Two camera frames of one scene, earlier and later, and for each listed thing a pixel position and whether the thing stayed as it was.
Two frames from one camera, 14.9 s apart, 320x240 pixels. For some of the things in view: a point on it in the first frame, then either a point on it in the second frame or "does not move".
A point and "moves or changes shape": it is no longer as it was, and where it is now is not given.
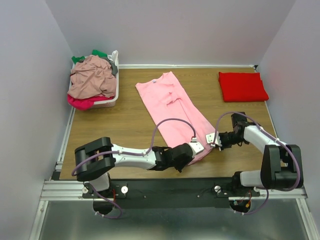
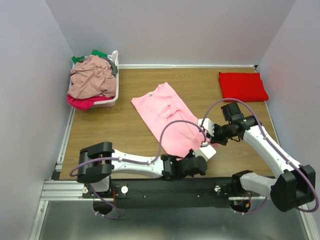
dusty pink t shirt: (92, 77) does not move
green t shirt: (94, 52) does not move
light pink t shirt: (176, 117) moves or changes shape
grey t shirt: (114, 67) does not move
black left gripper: (179, 168) → (189, 155)
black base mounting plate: (212, 193) does not move
